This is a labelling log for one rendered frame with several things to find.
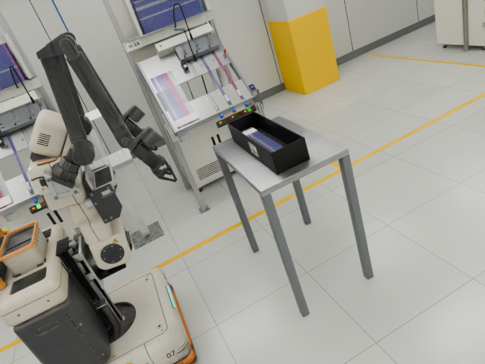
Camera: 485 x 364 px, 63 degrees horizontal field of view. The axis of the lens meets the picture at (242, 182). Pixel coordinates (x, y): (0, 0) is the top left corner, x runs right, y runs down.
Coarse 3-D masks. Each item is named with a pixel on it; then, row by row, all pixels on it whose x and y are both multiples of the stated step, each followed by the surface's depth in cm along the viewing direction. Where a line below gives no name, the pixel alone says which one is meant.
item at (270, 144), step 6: (246, 132) 218; (252, 132) 215; (258, 132) 212; (252, 138) 208; (258, 138) 206; (264, 138) 203; (270, 138) 201; (264, 144) 197; (270, 144) 194; (276, 144) 192; (270, 150) 189
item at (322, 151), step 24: (288, 120) 226; (216, 144) 228; (312, 144) 191; (336, 144) 183; (240, 168) 193; (264, 168) 185; (312, 168) 174; (264, 192) 169; (240, 216) 248; (360, 216) 195; (360, 240) 201; (288, 264) 189
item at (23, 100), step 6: (18, 96) 288; (24, 96) 288; (36, 96) 289; (6, 102) 286; (12, 102) 286; (18, 102) 286; (24, 102) 286; (30, 102) 288; (0, 108) 283; (6, 108) 284; (12, 108) 285; (0, 114) 283
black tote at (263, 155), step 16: (240, 128) 223; (256, 128) 227; (272, 128) 206; (240, 144) 213; (256, 144) 185; (288, 144) 173; (304, 144) 175; (272, 160) 173; (288, 160) 175; (304, 160) 178
